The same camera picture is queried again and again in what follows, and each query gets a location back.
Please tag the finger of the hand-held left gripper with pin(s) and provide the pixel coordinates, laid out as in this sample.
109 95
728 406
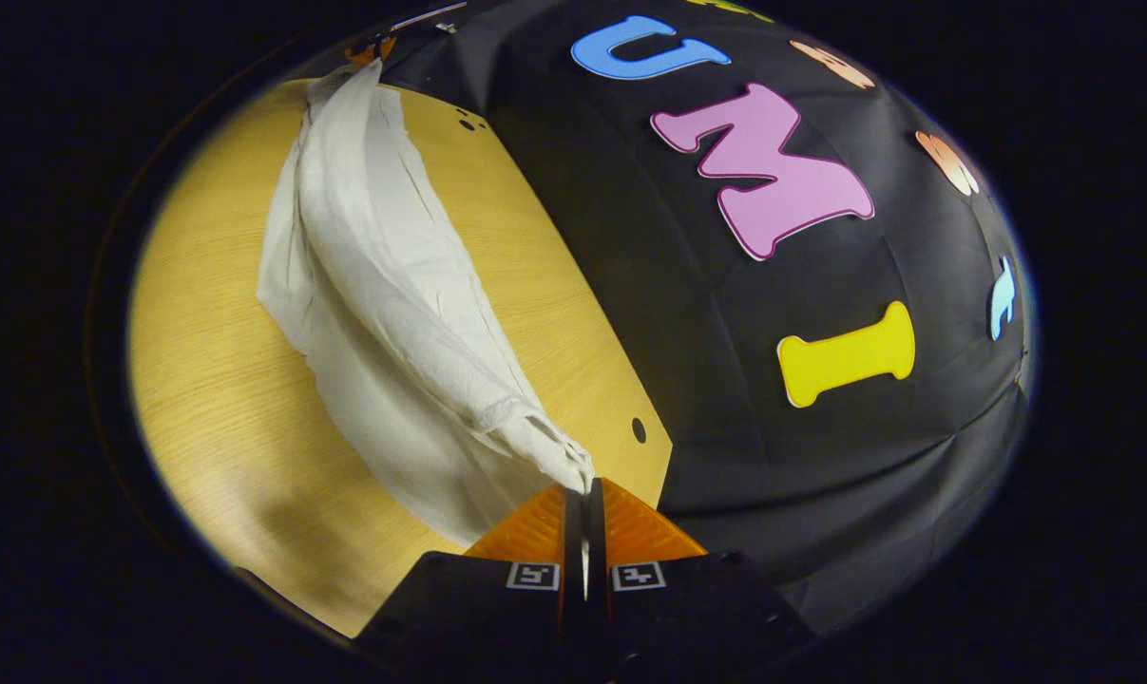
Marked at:
369 49

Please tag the white jeans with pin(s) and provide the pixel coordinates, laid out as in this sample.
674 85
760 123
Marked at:
392 332

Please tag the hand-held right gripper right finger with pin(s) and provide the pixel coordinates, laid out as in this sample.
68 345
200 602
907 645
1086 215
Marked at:
668 598

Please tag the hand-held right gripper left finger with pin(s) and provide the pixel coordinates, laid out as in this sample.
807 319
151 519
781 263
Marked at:
497 598

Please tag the black backdrop cloth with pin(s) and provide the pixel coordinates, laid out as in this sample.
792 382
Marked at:
725 332

